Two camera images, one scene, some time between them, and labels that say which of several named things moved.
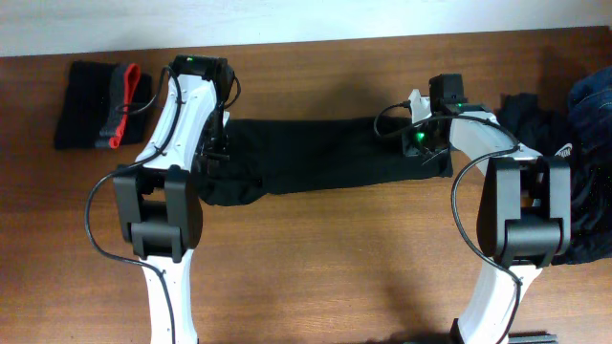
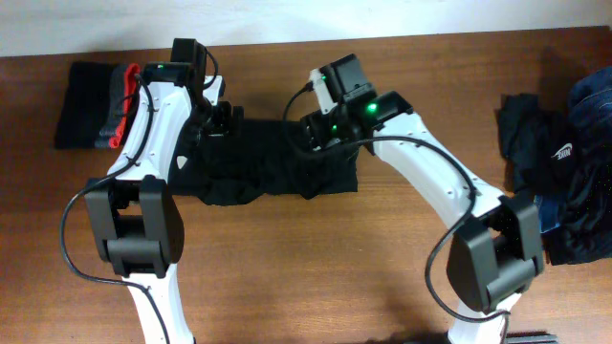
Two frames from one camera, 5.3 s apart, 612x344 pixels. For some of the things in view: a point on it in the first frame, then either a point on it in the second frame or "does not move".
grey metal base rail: (531, 337) does not move
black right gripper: (411, 148) to (321, 135)
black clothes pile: (544, 129) does not move
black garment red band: (104, 104) does not move
